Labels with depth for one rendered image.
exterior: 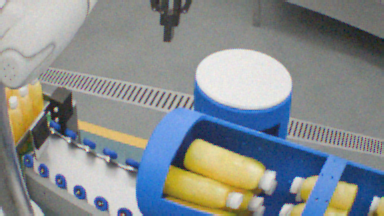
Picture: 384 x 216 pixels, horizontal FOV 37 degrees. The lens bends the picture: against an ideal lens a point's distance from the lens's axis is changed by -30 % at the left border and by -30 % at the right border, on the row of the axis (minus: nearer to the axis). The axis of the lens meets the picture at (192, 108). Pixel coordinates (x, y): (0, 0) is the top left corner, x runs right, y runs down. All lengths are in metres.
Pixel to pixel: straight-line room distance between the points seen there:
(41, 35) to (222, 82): 1.30
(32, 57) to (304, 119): 2.94
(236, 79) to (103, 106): 1.68
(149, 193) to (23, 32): 0.86
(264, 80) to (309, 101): 1.72
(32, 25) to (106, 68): 3.15
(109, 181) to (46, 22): 1.13
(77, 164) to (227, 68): 0.53
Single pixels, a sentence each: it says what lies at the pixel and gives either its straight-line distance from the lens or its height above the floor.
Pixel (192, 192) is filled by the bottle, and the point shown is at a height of 1.13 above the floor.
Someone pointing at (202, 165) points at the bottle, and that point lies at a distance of 1.64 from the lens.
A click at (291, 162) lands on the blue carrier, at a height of 1.10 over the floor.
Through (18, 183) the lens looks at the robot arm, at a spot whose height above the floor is 1.44.
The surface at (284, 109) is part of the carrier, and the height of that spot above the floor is 1.00.
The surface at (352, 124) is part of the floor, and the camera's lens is 3.74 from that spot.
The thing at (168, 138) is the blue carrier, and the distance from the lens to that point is 1.62.
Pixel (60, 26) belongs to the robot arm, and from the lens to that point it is 0.88.
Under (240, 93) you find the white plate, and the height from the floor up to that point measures 1.04.
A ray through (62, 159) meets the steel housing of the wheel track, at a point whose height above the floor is 0.93.
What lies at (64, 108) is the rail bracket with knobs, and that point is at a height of 0.97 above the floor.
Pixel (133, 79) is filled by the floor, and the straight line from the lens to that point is 3.89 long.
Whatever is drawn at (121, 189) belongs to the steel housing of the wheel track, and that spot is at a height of 0.93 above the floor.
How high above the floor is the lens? 2.26
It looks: 38 degrees down
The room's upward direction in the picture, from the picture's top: 2 degrees clockwise
